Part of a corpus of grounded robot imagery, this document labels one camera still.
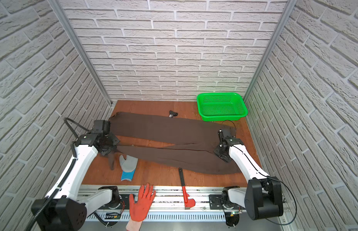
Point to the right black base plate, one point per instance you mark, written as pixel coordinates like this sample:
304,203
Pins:
217,202

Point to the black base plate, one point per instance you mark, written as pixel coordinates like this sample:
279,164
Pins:
123,203
217,202

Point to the small black clamp part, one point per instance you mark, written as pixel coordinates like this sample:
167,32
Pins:
172,114

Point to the aluminium mounting rail frame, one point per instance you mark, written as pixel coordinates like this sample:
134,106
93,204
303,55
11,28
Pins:
168,206

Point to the red work glove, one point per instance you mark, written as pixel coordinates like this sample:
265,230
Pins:
139,209

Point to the green plastic basket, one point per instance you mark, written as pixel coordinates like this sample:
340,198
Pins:
221,106

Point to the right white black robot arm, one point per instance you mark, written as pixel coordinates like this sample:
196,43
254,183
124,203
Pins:
263,196

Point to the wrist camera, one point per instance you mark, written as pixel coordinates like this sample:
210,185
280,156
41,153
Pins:
224,134
101,127

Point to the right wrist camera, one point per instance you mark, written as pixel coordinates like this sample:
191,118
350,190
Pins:
224,134

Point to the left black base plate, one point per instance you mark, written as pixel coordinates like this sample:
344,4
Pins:
123,203

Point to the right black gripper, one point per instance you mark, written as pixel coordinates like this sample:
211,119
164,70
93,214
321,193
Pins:
218,152

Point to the grey blue work glove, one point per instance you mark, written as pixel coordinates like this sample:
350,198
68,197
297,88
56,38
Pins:
128,166

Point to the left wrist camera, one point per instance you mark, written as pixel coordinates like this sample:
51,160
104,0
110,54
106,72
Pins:
101,127

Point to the red black pipe wrench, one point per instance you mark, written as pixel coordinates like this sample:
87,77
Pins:
188,202

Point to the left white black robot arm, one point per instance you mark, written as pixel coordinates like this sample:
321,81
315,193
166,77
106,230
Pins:
60,210

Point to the brown trousers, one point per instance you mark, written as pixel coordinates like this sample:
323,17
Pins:
191,142

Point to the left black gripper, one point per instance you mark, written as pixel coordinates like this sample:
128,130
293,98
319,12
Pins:
110,146

